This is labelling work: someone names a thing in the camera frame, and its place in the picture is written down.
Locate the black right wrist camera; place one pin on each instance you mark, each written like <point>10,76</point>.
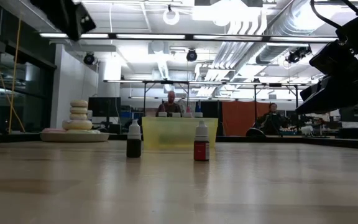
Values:
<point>334,57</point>

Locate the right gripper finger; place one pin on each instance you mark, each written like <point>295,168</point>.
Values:
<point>317,90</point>
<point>337,101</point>

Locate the green toy donut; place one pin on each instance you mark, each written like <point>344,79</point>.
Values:
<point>90,131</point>

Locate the black background workstation frame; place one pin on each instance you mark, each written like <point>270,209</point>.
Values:
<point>179,81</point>

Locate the pink toy donut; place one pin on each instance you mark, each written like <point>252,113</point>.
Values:
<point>53,130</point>

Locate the silver ventilation duct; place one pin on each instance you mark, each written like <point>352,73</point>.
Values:
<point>291,18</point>

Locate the large blue coloring bottle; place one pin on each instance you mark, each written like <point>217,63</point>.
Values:
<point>198,114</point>

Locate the black ceiling spotlight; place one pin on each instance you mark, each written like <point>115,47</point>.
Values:
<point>191,55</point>
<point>89,58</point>
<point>297,55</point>

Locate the yellow translucent plastic bin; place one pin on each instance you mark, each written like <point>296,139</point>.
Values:
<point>179,133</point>

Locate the small yellow toy donut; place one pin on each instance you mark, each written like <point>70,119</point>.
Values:
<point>79,103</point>

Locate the round clear plate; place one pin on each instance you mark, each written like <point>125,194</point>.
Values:
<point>73,137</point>

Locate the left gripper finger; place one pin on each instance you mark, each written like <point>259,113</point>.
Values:
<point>73,18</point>

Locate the long LED light bar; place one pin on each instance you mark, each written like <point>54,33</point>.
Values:
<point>151,36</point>

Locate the red label dropper bottle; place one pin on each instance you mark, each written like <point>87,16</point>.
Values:
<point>201,151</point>

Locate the orange partition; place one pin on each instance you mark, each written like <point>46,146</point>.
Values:
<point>238,116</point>

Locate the black monitor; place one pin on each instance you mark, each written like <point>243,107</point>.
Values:
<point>104,107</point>

